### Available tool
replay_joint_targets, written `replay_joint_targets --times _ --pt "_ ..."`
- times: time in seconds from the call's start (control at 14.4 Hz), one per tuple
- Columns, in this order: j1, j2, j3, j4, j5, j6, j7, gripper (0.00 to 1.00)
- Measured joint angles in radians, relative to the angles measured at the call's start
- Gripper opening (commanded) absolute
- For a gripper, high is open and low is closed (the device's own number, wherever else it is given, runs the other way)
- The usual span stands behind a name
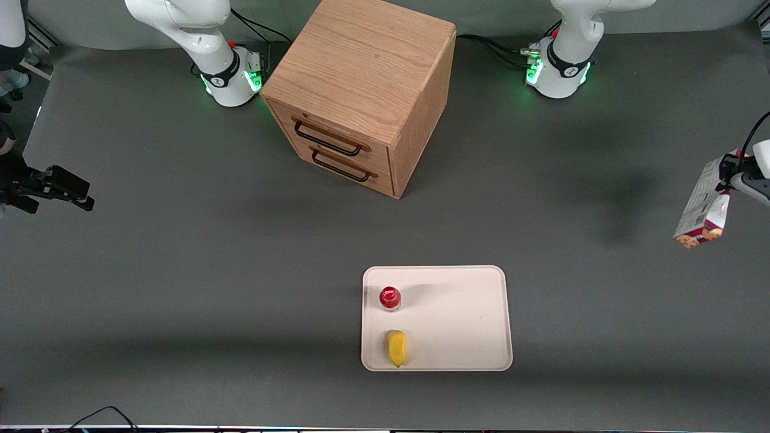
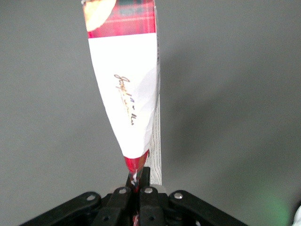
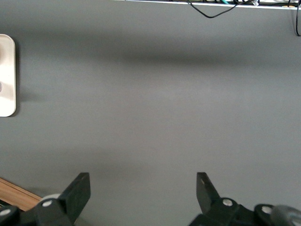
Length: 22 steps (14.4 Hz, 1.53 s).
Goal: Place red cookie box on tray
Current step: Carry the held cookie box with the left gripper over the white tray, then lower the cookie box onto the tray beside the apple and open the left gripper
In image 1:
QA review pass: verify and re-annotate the black arm base cable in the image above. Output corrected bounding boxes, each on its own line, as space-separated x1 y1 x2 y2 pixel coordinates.
229 8 293 48
455 33 542 70

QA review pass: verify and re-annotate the yellow lemon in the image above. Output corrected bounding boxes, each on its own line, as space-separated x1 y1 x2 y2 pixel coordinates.
387 330 407 368

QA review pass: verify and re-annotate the wooden two-drawer cabinet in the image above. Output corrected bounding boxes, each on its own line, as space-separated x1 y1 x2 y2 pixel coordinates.
260 0 457 200

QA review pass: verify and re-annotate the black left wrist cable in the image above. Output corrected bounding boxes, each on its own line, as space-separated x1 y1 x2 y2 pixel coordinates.
741 111 770 158

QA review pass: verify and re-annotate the white rectangular tray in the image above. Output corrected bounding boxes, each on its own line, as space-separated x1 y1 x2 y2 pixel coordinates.
361 265 514 372

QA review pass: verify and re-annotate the black left arm base cable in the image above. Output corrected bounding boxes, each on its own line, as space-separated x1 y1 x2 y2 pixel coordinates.
455 33 542 70

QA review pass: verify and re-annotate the red cookie box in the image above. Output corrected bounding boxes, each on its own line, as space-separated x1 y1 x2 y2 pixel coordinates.
673 150 732 249

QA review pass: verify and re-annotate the black right arm base cable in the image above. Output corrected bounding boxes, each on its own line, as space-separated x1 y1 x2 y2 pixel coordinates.
229 8 293 48

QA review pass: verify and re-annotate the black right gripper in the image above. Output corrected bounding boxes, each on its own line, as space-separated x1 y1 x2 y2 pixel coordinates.
0 152 96 215

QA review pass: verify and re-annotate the black drawer handle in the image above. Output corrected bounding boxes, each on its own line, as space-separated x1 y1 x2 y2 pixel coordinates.
292 117 372 158
309 145 380 183

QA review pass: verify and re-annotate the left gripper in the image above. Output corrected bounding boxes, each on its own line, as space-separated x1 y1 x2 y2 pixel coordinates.
715 140 770 194

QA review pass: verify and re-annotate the black cable at table edge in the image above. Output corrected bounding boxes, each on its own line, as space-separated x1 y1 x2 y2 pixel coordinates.
59 406 140 433

